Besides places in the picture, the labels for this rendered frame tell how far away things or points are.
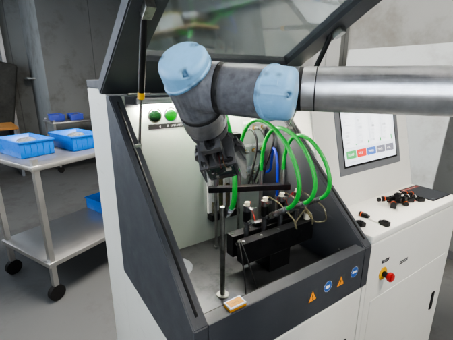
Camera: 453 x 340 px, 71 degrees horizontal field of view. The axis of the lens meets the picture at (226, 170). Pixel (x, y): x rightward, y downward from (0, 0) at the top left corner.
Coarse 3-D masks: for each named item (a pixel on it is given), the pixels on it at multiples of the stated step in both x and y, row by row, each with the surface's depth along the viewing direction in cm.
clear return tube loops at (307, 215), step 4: (284, 192) 116; (304, 192) 120; (268, 196) 112; (292, 196) 116; (276, 200) 112; (280, 204) 111; (320, 204) 115; (324, 208) 114; (288, 212) 108; (304, 212) 122; (308, 212) 119; (300, 216) 117; (304, 216) 122; (308, 216) 121; (312, 216) 110; (296, 220) 114; (312, 220) 111; (324, 220) 116; (312, 224) 111; (296, 228) 107
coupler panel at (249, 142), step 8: (248, 120) 134; (248, 128) 131; (256, 128) 134; (264, 128) 137; (248, 136) 136; (248, 144) 137; (248, 152) 134; (248, 160) 139; (256, 160) 142; (248, 168) 140; (256, 168) 143; (248, 176) 137
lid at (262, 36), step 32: (128, 0) 67; (160, 0) 69; (192, 0) 75; (224, 0) 78; (256, 0) 81; (288, 0) 85; (320, 0) 89; (352, 0) 94; (128, 32) 76; (160, 32) 83; (192, 32) 87; (224, 32) 91; (256, 32) 96; (288, 32) 101; (320, 32) 105; (128, 64) 90; (288, 64) 120
